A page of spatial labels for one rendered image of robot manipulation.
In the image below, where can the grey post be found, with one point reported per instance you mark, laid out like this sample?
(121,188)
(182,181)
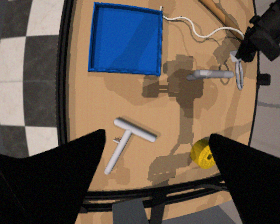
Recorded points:
(193,78)

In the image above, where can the grey rounded cylinder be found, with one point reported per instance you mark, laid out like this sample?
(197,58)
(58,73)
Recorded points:
(213,74)

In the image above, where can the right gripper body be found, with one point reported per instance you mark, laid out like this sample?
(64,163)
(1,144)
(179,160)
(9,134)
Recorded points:
(261,37)

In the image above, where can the grey metal ring with white cord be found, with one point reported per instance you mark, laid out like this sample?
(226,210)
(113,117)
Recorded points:
(233,53)

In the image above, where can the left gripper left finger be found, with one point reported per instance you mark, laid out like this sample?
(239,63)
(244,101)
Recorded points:
(50,187)

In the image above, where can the yellow cylinder with center hole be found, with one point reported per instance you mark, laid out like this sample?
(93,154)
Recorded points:
(201,154)

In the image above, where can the blue tray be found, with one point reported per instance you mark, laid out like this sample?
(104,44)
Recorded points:
(125,39)

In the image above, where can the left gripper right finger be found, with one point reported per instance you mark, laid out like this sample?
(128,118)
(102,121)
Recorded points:
(252,178)

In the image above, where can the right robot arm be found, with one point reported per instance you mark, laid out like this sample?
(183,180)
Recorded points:
(278,39)

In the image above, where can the black rubber mallet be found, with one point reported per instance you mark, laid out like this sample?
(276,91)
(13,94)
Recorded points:
(219,13)

